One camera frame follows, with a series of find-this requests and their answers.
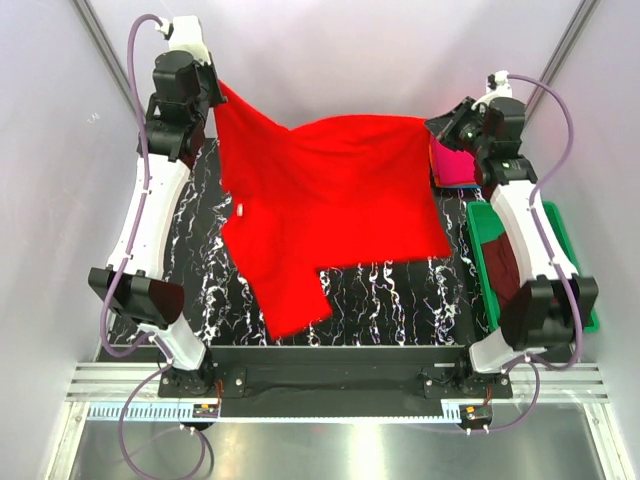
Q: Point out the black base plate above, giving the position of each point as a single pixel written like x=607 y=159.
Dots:
x=336 y=407

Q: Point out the connector box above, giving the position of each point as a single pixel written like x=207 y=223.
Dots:
x=206 y=411
x=477 y=413

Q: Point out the right connector box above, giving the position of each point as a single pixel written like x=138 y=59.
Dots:
x=477 y=413

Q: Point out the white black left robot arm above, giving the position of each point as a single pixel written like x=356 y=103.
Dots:
x=171 y=136

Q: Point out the left connector box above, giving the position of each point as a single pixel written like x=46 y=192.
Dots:
x=206 y=411

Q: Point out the folded pink t shirt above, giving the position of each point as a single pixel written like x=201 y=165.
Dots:
x=449 y=164

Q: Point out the green plastic bin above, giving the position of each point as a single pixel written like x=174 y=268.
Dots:
x=484 y=224

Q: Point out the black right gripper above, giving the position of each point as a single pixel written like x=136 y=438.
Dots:
x=443 y=127

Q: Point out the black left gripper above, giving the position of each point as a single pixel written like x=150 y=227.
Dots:
x=207 y=69

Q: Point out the maroon t shirt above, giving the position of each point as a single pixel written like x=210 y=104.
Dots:
x=502 y=269

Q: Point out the red t shirt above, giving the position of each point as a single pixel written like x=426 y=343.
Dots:
x=337 y=192

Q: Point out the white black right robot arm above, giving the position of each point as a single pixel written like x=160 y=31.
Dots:
x=553 y=302

